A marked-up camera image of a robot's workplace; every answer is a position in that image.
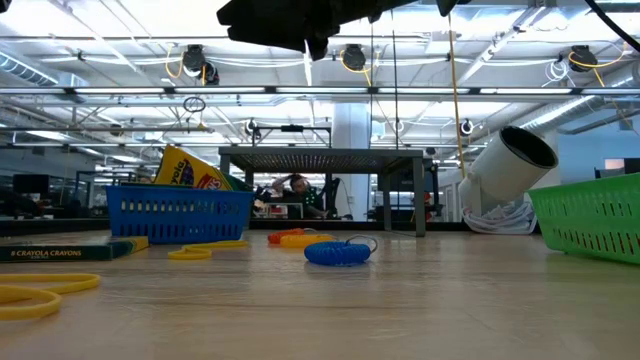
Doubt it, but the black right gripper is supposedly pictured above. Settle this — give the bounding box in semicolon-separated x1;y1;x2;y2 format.
216;0;471;62

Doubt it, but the yellow green Crayola crayon box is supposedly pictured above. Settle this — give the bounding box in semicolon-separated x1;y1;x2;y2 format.
0;235;150;263
152;144;254;193

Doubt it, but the blue plastic basket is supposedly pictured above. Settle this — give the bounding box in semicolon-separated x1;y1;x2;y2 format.
104;184;255;245

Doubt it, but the orange coil wrist keychain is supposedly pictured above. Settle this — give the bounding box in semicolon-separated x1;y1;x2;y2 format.
266;227;307;246

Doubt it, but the blue coil wrist keychain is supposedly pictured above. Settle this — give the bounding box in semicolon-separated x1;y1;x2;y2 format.
303;234;380;268

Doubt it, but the yellow rubber band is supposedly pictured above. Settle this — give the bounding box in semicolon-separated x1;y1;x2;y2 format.
167;239;250;262
0;272;102;322

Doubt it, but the grey perforated metal shelf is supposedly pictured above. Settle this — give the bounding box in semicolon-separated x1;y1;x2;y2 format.
218;145;430;238

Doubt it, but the person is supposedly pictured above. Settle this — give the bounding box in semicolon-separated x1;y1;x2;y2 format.
269;172;331;220

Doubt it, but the green plastic basket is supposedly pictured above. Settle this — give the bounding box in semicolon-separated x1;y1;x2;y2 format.
528;172;640;267

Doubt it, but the black computer monitor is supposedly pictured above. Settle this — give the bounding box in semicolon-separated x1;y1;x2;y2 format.
593;157;640;179

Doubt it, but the black hanging cable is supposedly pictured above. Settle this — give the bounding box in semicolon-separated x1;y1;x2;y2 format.
368;14;376;151

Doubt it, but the yellow power cord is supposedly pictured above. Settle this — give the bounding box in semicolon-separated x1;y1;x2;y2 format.
445;0;467;180

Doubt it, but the white bundled lamp cord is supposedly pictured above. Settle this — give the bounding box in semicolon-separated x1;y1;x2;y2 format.
462;199;540;236

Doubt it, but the black aluminium table frame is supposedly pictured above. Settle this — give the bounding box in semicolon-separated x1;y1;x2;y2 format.
0;217;471;238

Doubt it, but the silver ventilation duct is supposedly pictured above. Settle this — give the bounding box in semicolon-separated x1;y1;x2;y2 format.
519;94;640;132

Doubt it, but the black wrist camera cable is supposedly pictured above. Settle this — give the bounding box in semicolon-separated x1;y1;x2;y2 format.
582;0;640;54

